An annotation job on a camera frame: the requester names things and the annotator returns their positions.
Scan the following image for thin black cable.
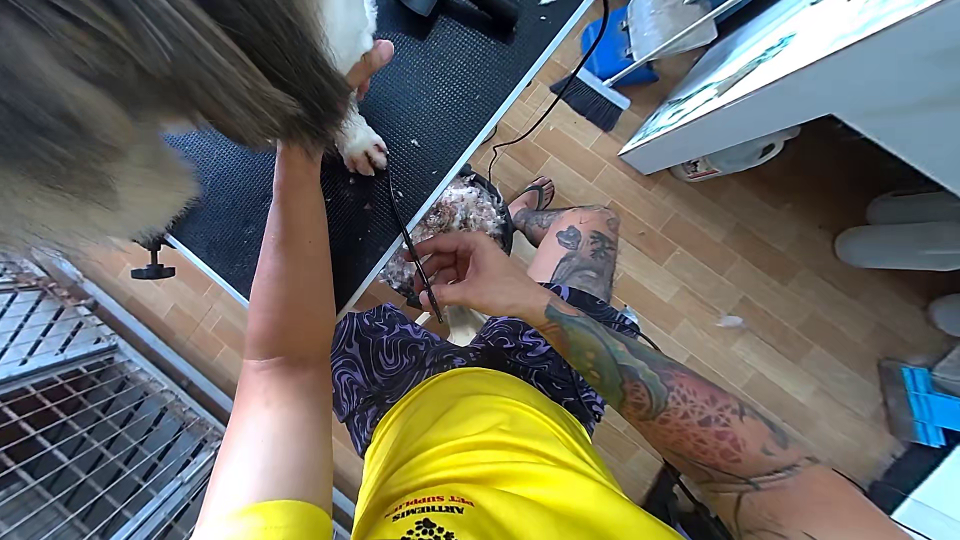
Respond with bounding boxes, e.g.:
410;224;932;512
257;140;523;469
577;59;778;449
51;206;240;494
487;0;611;183

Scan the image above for white plastic jug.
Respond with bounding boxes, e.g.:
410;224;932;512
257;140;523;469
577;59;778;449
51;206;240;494
669;126;803;183

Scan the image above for person's legs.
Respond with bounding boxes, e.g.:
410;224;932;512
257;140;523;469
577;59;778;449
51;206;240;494
331;175;640;459

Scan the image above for blue dustpan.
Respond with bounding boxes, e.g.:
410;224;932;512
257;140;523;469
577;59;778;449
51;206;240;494
581;0;720;87

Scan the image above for long thin black scissors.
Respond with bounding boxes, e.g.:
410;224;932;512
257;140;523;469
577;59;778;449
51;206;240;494
385;166;445;325

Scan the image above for white counter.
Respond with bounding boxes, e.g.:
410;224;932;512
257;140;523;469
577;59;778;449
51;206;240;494
618;0;960;198

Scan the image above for broom with dark bristles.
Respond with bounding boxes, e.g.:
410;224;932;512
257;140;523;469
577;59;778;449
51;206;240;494
549;0;745;133

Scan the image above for person's left hand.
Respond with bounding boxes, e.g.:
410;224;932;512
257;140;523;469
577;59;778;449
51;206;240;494
346;39;396;102

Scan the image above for person's body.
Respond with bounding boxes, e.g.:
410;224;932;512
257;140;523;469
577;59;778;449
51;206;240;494
351;366;687;540

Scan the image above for grey metal wire cage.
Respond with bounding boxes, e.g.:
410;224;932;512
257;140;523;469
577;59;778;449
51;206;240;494
0;250;235;540

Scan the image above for pile of fur clippings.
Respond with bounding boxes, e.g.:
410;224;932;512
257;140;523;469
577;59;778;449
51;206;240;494
379;175;508;300

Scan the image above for black bag with straps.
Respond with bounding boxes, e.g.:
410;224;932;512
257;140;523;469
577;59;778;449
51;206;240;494
639;459;733;540

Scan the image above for white box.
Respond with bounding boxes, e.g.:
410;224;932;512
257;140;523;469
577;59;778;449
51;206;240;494
891;444;960;540

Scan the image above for black round bin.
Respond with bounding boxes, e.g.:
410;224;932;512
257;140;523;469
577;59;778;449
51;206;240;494
381;165;516;309

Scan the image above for grey and white dog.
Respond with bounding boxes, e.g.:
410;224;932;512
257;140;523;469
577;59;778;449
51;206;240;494
0;0;390;256

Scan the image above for black object on table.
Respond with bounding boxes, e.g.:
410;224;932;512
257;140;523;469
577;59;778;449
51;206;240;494
399;0;521;33

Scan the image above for white stool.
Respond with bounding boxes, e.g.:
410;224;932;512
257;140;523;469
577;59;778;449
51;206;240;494
414;303;489;348

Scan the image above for person's left forearm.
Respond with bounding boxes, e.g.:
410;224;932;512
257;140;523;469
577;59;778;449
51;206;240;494
192;139;337;540

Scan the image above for person's right hand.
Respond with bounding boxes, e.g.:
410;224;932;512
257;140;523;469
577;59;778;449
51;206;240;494
405;231;555;327

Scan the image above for black clamp knob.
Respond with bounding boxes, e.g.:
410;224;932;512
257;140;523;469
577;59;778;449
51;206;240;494
130;235;177;281

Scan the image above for person's right forearm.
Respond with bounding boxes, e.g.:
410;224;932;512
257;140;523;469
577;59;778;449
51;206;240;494
529;291;912;540

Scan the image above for black textured grooming table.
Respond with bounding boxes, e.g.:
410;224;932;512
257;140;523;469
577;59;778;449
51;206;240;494
163;0;596;321

